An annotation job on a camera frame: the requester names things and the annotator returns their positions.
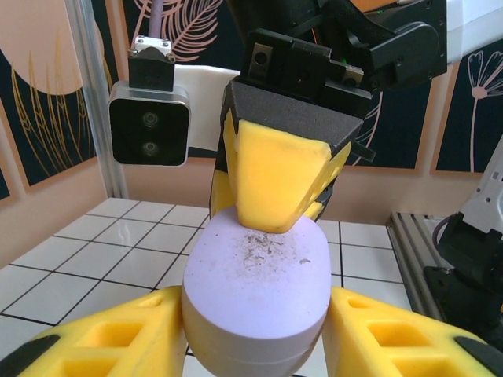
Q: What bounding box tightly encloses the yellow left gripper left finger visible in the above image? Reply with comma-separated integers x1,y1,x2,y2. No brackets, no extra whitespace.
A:
0,285,188,377

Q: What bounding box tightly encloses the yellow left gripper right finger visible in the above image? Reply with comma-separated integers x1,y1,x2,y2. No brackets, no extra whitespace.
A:
321,285,503,377

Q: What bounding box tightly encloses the pink earbuds charging case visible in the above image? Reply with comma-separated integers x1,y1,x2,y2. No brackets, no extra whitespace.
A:
181,206,332,376

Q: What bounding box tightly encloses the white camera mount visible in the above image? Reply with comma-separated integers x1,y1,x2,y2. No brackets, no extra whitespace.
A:
172,64,241,159

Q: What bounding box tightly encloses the aluminium frame rail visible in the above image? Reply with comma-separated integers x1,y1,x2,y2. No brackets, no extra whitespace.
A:
387,211,453,328

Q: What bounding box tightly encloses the silver black wrist camera box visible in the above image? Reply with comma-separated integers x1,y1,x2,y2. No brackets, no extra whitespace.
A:
108,80,193,168

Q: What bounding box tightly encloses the purple arm base cable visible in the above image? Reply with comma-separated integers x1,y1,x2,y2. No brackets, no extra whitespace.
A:
431,217,450,247

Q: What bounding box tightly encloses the black white cable connector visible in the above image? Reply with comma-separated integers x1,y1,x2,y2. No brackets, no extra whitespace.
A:
128,35,177,93

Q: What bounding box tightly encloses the pink flower wall panel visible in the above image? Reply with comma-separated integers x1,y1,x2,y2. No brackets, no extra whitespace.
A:
429,37,503,177
0,117,21,203

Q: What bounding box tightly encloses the aluminium frame post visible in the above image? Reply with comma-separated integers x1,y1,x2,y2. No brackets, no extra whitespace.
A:
65,0,131,199

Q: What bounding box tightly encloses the pink leaf wall panel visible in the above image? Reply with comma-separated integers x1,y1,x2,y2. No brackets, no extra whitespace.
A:
117,0,433,170

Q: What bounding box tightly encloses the purple camera cable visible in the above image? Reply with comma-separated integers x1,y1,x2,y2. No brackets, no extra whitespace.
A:
147,0,165,40

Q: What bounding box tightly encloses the gold wheat wall panel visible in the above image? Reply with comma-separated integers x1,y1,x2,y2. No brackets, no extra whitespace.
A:
0,0,100,190

